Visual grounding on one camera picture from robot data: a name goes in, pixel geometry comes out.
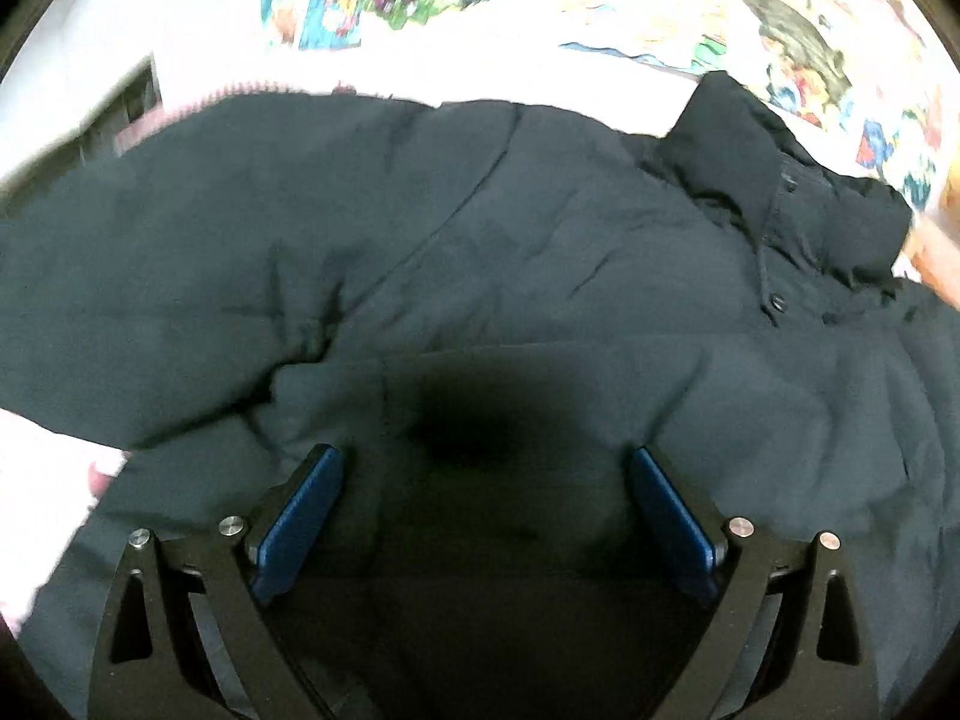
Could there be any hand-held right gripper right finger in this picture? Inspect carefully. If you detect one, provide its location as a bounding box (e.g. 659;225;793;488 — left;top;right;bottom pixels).
628;446;878;720

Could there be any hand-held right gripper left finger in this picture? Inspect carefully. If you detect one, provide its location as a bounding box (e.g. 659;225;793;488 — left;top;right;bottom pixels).
88;444;346;720

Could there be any black jacket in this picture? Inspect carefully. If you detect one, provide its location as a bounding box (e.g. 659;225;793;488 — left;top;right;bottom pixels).
0;71;960;720

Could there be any dark wardrobe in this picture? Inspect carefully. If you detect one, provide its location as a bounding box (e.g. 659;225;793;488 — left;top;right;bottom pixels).
67;52;162;166

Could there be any wooden bed frame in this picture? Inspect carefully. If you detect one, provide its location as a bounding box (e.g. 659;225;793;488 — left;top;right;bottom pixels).
904;214;960;293

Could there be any group of colourful wall drawings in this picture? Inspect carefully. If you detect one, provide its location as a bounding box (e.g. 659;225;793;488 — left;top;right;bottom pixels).
259;0;950;203

